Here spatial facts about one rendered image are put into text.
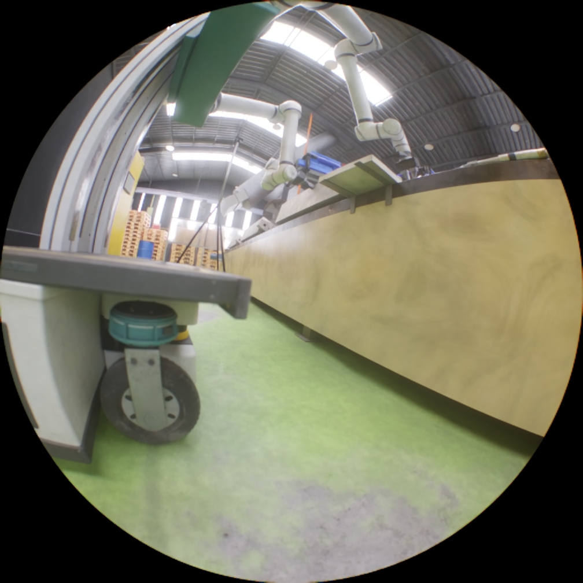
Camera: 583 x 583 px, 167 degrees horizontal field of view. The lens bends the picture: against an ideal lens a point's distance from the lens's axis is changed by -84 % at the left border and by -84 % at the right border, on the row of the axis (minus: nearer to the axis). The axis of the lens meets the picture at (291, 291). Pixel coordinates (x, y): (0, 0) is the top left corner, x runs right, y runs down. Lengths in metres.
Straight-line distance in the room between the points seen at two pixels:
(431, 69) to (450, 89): 1.14
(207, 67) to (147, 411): 0.90
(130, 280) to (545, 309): 0.71
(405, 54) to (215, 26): 9.29
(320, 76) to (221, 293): 10.74
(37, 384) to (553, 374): 0.85
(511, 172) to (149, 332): 0.85
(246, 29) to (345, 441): 1.05
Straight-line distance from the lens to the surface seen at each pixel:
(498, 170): 0.72
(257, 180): 8.70
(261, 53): 10.95
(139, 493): 0.38
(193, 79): 0.87
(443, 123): 11.26
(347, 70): 1.26
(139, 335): 0.27
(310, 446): 0.46
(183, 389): 0.34
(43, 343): 0.26
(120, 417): 0.39
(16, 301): 0.27
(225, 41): 0.74
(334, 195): 1.12
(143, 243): 7.27
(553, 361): 0.61
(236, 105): 1.35
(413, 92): 10.47
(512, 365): 0.60
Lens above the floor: 0.33
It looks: 3 degrees down
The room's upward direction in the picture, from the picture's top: 9 degrees clockwise
